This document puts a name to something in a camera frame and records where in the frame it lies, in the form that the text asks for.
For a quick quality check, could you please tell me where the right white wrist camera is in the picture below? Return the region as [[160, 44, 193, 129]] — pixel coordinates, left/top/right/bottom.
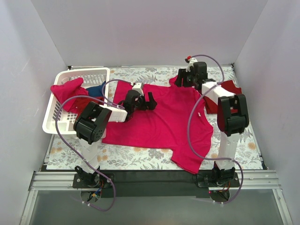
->
[[185, 56, 197, 72]]

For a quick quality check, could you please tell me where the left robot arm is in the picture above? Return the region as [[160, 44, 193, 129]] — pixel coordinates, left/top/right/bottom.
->
[[73, 89, 158, 153]]

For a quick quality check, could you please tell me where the folded dark red t shirt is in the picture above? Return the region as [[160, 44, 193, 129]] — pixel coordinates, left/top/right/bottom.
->
[[204, 80, 242, 114]]

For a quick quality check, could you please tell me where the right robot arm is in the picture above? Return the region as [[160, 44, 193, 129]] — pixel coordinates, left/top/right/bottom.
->
[[175, 57, 249, 187]]

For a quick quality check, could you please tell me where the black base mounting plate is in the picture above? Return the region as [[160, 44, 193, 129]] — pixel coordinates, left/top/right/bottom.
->
[[72, 171, 241, 199]]

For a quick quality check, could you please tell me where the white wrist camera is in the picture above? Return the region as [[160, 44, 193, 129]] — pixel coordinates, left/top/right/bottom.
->
[[131, 82, 144, 96], [185, 56, 197, 72]]

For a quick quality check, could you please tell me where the dark red crumpled t shirt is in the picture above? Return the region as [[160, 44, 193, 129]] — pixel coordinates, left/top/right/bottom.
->
[[71, 97, 102, 116]]

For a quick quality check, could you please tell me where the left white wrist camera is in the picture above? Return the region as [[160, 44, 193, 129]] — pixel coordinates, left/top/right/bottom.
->
[[131, 82, 144, 96]]

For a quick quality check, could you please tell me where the bright pink t shirt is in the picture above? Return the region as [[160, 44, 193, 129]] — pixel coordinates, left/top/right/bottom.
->
[[103, 77, 213, 174]]

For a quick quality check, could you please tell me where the blue t shirt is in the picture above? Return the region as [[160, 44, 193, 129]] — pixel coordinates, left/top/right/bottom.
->
[[86, 82, 106, 98]]

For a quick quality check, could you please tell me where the pink t shirt in basket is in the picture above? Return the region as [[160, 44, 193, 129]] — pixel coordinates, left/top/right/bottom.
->
[[50, 77, 88, 114]]

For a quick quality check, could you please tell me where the aluminium frame rail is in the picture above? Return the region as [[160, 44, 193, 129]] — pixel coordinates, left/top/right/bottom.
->
[[29, 170, 282, 190]]

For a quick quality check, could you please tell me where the white plastic laundry basket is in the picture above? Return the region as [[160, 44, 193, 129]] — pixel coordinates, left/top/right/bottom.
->
[[42, 67, 110, 135]]

